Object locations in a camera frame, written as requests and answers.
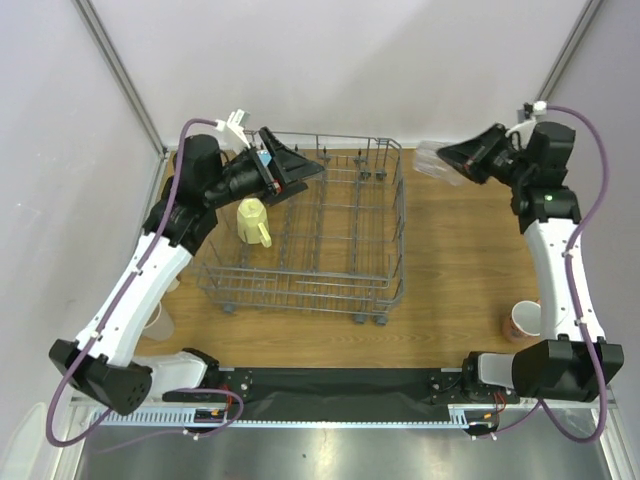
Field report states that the grey wire dish rack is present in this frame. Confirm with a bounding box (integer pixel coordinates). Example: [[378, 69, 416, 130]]
[[193, 131, 406, 326]]

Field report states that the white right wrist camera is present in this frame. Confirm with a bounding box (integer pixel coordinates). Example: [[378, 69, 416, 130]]
[[506, 100, 548, 144]]

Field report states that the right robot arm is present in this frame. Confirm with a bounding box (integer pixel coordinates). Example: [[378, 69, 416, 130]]
[[436, 121, 624, 402]]

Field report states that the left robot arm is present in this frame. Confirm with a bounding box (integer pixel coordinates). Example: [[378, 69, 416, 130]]
[[49, 121, 324, 415]]

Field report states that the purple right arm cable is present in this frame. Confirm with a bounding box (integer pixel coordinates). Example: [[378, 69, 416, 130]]
[[537, 104, 612, 444]]

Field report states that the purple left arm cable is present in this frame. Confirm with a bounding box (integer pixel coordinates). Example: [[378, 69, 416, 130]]
[[46, 117, 221, 447]]

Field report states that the beige steel-lined tumbler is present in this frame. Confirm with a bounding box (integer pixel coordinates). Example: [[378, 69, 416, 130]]
[[166, 276, 180, 293]]

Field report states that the clear glass cup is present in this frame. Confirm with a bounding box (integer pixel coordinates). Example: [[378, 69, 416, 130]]
[[413, 140, 465, 186]]

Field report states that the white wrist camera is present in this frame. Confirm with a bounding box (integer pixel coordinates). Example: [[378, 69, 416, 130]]
[[214, 109, 250, 153], [506, 100, 548, 144]]

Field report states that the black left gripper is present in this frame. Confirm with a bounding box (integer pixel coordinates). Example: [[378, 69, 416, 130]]
[[204, 128, 324, 209]]

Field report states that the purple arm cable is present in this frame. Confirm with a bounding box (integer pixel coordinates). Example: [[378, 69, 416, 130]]
[[46, 117, 221, 447], [537, 104, 612, 444]]

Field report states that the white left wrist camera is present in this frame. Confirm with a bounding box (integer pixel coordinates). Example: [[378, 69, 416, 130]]
[[214, 109, 250, 153]]

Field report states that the pink patterned mug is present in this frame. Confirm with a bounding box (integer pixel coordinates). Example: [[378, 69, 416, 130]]
[[502, 300, 541, 342]]

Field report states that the pale yellow mug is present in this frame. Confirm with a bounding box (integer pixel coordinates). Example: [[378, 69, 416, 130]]
[[236, 198, 272, 248]]

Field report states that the aluminium rail with cable duct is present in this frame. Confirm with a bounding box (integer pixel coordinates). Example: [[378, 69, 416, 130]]
[[69, 367, 616, 431]]

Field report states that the white plastic object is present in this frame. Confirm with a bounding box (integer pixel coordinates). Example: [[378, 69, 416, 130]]
[[1, 402, 47, 480]]

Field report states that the black mounting base plate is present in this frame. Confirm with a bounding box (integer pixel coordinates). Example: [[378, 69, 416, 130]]
[[217, 368, 519, 423]]

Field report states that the blue butterfly mug orange inside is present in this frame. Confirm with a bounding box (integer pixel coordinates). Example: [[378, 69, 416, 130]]
[[257, 150, 272, 167]]

